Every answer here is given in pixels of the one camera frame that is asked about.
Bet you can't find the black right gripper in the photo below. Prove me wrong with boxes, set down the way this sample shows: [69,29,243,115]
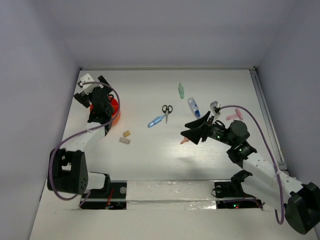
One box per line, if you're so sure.
[180,110,236,147]

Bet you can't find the clear glue bottle blue cap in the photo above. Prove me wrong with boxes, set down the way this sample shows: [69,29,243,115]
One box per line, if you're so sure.
[187,97,201,119]

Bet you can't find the black handled scissors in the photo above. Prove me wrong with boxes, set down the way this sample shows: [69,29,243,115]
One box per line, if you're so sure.
[162,104,173,124]

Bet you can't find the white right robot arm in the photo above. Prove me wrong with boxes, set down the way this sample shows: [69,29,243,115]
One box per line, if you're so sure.
[180,112,320,235]

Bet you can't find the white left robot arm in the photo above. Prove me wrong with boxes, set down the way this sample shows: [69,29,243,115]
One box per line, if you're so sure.
[47,73,120,201]

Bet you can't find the orange highlighter pen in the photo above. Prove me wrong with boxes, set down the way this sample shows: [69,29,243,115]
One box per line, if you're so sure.
[180,137,190,145]

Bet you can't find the orange round desk organizer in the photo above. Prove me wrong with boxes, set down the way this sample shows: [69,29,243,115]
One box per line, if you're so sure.
[87,95,121,125]

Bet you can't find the blue highlighter pen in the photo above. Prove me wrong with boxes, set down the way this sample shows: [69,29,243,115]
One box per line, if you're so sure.
[147,115,165,128]

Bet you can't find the green highlighter pen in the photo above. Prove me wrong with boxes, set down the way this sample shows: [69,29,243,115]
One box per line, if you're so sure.
[178,83,185,99]

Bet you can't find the pink highlighter pen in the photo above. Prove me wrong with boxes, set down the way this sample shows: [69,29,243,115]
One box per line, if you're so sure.
[226,108,244,121]

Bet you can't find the tan eraser block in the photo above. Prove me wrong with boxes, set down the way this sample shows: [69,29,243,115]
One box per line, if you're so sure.
[123,130,131,138]

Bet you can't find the grey white eraser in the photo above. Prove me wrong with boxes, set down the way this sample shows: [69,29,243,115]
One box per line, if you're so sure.
[119,137,131,145]

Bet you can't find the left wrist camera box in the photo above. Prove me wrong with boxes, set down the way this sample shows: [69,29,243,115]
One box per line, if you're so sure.
[77,73,97,95]

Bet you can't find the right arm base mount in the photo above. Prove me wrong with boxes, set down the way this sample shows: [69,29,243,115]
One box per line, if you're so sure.
[211,170,264,210]

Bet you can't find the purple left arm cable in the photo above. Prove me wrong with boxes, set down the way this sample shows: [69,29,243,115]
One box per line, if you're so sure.
[48,81,121,202]

